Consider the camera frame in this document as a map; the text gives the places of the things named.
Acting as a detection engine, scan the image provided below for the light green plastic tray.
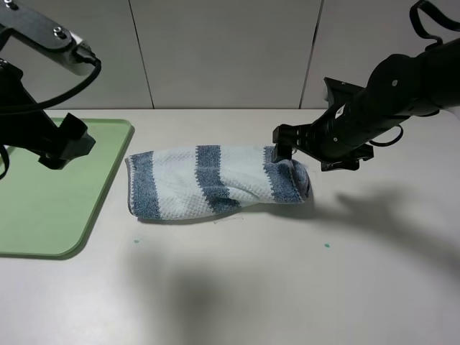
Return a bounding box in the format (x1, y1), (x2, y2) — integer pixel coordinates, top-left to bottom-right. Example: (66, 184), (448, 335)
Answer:
(1, 119), (134, 259)

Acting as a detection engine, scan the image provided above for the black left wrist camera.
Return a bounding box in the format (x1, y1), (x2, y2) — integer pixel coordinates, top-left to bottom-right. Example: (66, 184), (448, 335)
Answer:
(1, 1), (92, 76)

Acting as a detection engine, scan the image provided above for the black left camera cable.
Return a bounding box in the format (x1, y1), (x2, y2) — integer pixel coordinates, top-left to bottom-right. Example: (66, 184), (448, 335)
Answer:
(0, 57), (103, 180)

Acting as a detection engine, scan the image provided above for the black camera cable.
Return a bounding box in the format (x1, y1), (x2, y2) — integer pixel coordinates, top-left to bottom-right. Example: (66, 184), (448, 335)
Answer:
(0, 57), (103, 180)
(369, 0), (460, 148)

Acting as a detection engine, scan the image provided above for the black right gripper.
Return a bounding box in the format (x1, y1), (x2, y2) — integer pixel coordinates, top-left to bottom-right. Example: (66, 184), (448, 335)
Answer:
(272, 40), (459, 172)

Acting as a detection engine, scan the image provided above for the blue white striped towel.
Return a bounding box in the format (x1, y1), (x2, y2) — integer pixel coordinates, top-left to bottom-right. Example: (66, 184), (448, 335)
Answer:
(125, 145), (311, 221)

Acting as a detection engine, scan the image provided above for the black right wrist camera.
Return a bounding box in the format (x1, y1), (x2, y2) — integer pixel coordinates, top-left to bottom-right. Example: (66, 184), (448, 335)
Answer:
(323, 77), (364, 108)

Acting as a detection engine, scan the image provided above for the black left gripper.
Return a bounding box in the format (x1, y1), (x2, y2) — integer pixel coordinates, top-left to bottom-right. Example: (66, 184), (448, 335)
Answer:
(1, 60), (96, 170)

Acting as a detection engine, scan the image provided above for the black right camera cable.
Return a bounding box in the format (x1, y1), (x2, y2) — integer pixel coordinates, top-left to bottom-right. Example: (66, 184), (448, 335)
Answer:
(369, 0), (460, 148)

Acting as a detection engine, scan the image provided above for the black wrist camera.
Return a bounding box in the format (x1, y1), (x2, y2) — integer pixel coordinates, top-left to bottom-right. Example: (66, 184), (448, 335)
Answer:
(1, 1), (92, 76)
(323, 77), (364, 108)

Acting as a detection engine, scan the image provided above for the clear plastic tag fastener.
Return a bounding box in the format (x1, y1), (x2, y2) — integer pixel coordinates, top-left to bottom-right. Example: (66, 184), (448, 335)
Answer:
(213, 215), (244, 224)

